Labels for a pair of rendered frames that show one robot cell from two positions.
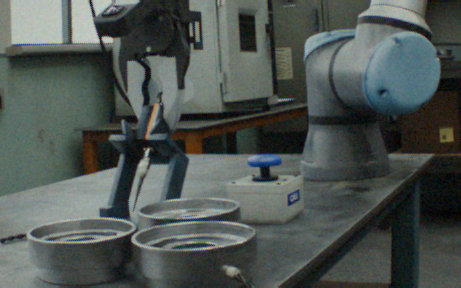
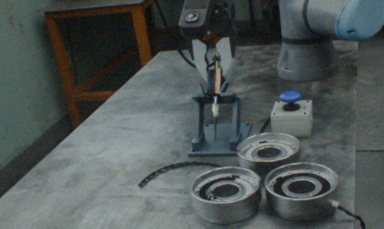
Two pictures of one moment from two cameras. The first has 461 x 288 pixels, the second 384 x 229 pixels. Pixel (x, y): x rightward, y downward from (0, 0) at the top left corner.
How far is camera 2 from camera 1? 0.38 m
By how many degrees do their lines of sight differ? 18
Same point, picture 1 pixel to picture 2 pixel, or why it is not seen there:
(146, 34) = not seen: hidden behind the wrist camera
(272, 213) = (302, 131)
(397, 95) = (361, 32)
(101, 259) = (251, 205)
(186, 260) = (312, 203)
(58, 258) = (226, 211)
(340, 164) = (311, 70)
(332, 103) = (303, 30)
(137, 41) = not seen: hidden behind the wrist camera
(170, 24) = (224, 16)
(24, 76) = not seen: outside the picture
